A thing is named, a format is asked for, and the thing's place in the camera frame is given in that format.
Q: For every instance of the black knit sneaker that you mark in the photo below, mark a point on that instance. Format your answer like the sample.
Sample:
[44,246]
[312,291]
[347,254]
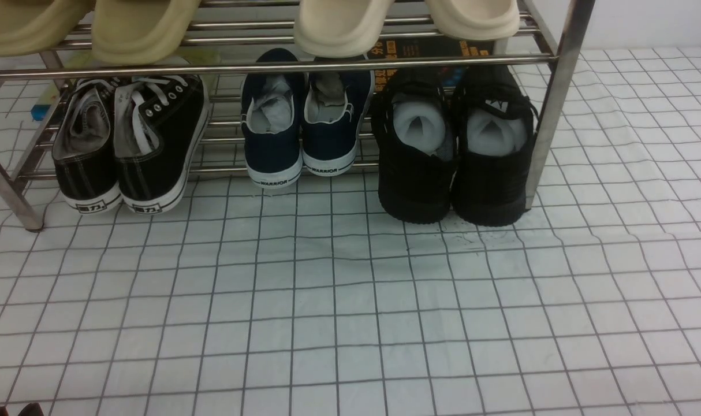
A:
[495,124]
[418,149]

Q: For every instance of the silver metal shoe rack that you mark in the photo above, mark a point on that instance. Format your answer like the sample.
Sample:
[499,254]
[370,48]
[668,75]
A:
[561,59]

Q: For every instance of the left black canvas sneaker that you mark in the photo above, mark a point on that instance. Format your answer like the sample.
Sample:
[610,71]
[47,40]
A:
[83,152]

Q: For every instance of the black canvas sneaker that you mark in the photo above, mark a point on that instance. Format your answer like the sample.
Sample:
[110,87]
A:
[158,122]
[83,152]

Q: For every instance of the white checkered floor cloth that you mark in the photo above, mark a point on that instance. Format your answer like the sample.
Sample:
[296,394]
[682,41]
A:
[311,300]

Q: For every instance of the blue small block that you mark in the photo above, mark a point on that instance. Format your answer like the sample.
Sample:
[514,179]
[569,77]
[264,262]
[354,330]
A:
[39,111]

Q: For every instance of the right black canvas sneaker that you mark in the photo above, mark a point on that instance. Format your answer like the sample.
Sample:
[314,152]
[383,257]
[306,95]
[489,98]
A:
[158,122]

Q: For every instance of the left beige foam slipper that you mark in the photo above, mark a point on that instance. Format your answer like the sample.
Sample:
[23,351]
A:
[28,27]

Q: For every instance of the beige foam slipper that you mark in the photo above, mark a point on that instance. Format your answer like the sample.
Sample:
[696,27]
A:
[139,32]
[28,27]

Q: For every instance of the left navy canvas sneaker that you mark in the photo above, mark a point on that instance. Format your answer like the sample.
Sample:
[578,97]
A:
[272,108]

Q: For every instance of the navy canvas sneaker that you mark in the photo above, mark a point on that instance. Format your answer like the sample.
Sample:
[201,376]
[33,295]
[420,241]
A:
[272,108]
[335,107]

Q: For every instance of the right navy canvas sneaker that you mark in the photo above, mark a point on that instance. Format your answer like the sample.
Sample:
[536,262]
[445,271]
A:
[335,107]

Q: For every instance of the black printed cardboard box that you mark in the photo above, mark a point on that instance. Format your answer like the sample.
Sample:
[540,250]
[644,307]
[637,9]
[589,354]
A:
[427,47]

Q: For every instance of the cream foam slipper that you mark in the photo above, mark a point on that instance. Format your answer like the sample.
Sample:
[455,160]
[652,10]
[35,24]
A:
[475,20]
[339,29]

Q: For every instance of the right cream foam slipper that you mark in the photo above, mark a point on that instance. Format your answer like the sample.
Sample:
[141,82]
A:
[475,20]

